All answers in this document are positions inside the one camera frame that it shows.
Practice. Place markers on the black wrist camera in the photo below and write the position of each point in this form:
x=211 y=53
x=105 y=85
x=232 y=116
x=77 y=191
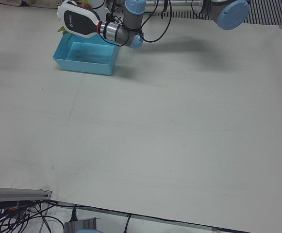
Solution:
x=109 y=17

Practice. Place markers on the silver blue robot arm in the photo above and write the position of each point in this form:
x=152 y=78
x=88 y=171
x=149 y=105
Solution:
x=131 y=14

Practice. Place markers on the aluminium profile post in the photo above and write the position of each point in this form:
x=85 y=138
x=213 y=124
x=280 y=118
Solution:
x=14 y=193

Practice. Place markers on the grey ribbed adapter block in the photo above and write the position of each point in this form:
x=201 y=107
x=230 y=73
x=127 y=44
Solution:
x=81 y=224

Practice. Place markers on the red dragon fruit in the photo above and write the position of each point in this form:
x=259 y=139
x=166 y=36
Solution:
x=62 y=29

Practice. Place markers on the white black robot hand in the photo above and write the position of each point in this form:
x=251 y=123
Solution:
x=77 y=20

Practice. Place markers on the light blue plastic bin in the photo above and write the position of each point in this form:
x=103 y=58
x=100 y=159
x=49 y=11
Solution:
x=87 y=66

